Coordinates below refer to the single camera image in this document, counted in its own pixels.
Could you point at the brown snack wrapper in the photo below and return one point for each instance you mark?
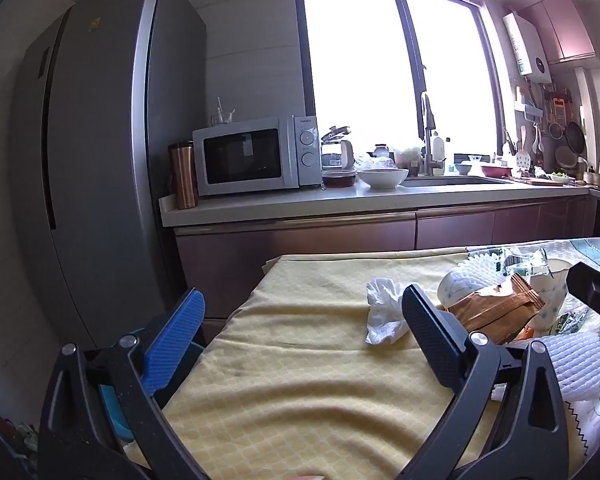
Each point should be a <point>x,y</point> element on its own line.
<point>500,311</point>

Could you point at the white microwave oven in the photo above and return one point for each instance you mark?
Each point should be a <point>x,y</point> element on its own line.
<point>258,155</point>

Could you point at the white ceramic bowl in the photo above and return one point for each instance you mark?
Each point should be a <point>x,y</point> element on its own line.
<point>383,178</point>

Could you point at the hanging frying pan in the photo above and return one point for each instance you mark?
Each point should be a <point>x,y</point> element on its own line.
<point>575,138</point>

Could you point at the window frame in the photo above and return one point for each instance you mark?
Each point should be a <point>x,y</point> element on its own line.
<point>378,66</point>

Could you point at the white foam fruit net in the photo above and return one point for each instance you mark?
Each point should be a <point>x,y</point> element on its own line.
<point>576,362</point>

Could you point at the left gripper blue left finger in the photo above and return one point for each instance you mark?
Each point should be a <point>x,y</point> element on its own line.
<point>168,338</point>

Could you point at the yellow patterned tablecloth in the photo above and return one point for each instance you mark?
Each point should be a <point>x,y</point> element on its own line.
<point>291,388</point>

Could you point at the kitchen faucet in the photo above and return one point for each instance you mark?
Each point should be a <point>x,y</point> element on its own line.
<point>428,125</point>

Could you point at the grey refrigerator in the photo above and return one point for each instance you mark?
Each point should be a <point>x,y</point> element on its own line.
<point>100,97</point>

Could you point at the white tissue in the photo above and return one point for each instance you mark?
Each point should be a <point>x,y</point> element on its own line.
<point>385,320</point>

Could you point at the dark red lidded container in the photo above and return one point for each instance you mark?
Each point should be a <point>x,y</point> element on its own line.
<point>339,178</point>

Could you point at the copper thermos mug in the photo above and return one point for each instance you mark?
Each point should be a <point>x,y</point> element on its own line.
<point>183,173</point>

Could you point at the brown lower cabinets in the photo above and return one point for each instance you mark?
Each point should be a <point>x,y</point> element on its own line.
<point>225,262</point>

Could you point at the paper cup with blue dots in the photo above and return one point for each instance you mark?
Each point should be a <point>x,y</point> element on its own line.
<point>456,285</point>

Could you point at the white water heater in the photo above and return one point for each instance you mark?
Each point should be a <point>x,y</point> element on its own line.
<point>528,50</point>

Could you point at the pink upper cabinet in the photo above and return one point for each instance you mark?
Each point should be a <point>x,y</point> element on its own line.
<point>565,39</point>

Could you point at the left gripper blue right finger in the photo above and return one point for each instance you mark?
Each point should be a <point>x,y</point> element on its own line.
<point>440,336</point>

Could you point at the white soap bottle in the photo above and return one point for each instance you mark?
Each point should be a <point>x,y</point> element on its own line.
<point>437,154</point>

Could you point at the glass electric kettle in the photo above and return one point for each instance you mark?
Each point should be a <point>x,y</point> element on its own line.
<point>337,149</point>

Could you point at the blue trash bin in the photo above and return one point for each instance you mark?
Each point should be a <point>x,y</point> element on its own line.
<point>115,414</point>

